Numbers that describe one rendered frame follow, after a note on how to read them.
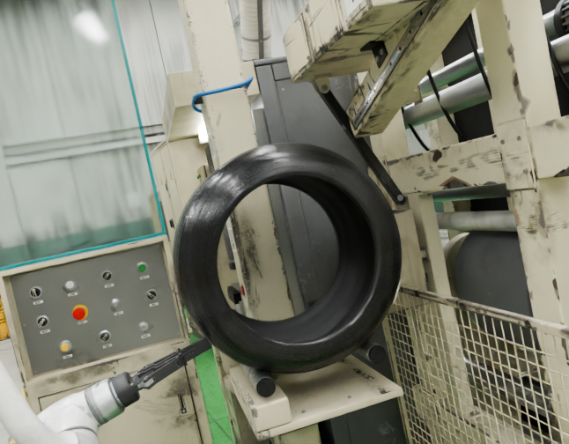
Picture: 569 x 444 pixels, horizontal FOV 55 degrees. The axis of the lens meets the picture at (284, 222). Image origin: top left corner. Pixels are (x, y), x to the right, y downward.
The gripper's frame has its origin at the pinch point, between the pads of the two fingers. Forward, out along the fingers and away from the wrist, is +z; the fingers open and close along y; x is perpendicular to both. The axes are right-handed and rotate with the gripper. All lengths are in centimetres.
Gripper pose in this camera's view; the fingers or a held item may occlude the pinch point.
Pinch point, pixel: (195, 349)
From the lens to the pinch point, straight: 136.4
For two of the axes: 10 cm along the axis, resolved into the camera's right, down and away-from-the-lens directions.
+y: -2.4, 0.0, 9.7
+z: 8.6, -4.6, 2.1
